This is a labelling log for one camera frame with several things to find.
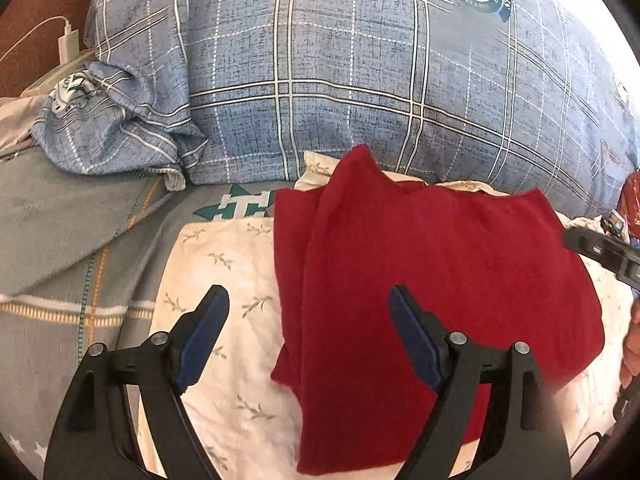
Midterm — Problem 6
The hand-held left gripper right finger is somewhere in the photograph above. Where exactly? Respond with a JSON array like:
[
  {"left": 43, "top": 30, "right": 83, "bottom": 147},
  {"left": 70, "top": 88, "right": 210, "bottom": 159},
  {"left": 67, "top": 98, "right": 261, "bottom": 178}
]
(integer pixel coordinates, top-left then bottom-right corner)
[{"left": 389, "top": 284, "right": 572, "bottom": 480}]

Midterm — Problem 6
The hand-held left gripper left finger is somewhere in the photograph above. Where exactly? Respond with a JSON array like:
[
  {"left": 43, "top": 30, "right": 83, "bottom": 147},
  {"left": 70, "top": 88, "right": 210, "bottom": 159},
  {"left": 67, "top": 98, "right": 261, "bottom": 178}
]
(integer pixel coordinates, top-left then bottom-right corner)
[{"left": 42, "top": 284, "right": 231, "bottom": 480}]

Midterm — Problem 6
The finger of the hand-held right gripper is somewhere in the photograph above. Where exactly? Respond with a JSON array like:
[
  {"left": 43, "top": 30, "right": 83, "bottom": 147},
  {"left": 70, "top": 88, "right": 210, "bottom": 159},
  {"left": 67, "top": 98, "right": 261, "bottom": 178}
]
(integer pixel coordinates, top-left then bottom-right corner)
[{"left": 562, "top": 225, "right": 640, "bottom": 291}]

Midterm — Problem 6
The red sweater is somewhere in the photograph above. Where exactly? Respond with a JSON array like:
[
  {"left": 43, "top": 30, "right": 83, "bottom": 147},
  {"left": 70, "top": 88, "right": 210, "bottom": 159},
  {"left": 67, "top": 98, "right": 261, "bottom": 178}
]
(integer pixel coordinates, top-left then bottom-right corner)
[{"left": 270, "top": 144, "right": 606, "bottom": 476}]

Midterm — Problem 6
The person's right hand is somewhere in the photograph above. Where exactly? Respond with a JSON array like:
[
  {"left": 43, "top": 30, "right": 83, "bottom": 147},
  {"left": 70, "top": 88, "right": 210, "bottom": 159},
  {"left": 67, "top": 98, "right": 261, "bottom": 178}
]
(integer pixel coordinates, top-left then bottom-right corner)
[{"left": 619, "top": 300, "right": 640, "bottom": 388}]

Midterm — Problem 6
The red packet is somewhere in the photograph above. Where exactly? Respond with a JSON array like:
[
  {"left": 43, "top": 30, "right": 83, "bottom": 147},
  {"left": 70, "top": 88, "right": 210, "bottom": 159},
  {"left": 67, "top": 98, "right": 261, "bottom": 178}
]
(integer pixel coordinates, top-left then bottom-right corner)
[{"left": 617, "top": 170, "right": 640, "bottom": 238}]

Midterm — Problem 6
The white leaf-print cloth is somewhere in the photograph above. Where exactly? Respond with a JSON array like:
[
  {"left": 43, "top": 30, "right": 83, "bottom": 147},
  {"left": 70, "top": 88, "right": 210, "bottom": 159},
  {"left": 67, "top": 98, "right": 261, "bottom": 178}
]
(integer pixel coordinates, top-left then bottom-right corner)
[{"left": 137, "top": 150, "right": 636, "bottom": 480}]

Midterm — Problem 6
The grey patterned bedsheet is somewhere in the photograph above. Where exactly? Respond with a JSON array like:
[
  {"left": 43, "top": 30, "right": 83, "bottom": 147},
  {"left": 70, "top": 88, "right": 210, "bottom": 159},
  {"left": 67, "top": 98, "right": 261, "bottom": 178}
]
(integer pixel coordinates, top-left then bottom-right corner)
[{"left": 0, "top": 145, "right": 281, "bottom": 476}]

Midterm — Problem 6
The blue plaid pillow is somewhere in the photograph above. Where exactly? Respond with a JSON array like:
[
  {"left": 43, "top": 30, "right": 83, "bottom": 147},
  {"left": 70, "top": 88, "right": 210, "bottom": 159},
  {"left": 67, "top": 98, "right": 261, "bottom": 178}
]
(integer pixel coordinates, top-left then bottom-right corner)
[{"left": 31, "top": 0, "right": 640, "bottom": 221}]

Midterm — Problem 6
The grey-pink crumpled cloth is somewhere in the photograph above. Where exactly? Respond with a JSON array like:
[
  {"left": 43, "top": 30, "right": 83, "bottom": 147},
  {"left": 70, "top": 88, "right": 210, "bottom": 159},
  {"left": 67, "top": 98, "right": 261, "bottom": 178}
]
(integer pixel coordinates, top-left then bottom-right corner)
[{"left": 0, "top": 95, "right": 51, "bottom": 153}]

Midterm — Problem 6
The white flat box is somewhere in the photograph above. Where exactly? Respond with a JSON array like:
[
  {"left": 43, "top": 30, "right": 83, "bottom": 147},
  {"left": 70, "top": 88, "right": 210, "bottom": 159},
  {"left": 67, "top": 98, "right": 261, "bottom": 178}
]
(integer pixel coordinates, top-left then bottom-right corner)
[{"left": 20, "top": 52, "right": 98, "bottom": 98}]

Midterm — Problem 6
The white charger plug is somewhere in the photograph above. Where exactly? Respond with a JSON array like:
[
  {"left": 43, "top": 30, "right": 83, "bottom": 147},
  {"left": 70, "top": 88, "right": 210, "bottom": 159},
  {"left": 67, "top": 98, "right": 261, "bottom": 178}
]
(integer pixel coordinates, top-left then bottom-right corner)
[{"left": 57, "top": 30, "right": 81, "bottom": 63}]

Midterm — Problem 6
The black cable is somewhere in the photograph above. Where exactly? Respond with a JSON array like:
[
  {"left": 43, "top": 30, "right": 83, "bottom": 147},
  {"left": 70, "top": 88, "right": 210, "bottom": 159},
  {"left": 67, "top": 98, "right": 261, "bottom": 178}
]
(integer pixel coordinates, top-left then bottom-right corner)
[{"left": 570, "top": 430, "right": 608, "bottom": 461}]

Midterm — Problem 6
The white charger cable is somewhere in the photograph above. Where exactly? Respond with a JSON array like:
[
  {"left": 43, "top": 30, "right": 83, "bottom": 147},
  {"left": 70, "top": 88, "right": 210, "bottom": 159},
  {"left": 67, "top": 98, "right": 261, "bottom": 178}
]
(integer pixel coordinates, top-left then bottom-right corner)
[{"left": 0, "top": 15, "right": 71, "bottom": 68}]

